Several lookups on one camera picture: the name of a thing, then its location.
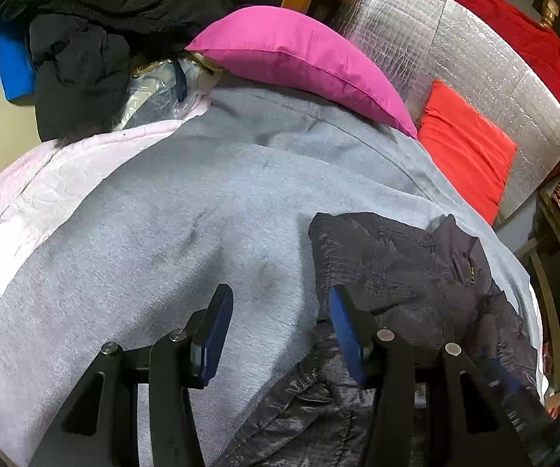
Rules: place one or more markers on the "magenta pillow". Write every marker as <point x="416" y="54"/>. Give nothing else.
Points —
<point x="285" y="53"/>

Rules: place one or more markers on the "red cushion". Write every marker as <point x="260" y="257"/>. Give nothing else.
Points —
<point x="460" y="146"/>

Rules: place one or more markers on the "red fleece blanket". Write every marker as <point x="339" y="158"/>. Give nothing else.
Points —
<point x="528" y="34"/>

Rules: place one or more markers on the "silver foil insulation mat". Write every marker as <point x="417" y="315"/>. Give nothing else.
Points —
<point x="430" y="34"/>

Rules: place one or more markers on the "pale pink bed sheet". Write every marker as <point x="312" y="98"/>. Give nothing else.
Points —
<point x="42" y="180"/>

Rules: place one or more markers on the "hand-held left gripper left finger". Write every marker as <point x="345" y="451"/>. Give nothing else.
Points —
<point x="214" y="333"/>

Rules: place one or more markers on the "dark grey jacket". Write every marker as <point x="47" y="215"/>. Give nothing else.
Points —
<point x="406" y="277"/>

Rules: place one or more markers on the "grey blanket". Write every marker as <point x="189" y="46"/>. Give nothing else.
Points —
<point x="163" y="214"/>

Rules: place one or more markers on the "wooden headboard railing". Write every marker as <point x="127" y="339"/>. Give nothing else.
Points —
<point x="550" y="12"/>

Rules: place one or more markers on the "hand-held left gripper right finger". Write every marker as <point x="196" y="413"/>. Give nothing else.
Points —
<point x="347" y="338"/>

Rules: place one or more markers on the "pile of black clothes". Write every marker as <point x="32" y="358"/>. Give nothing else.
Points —
<point x="80" y="58"/>

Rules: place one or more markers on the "blue cloth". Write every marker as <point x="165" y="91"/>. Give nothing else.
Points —
<point x="15" y="68"/>

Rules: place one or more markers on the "clear plastic bag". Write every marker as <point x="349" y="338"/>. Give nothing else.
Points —
<point x="158" y="92"/>

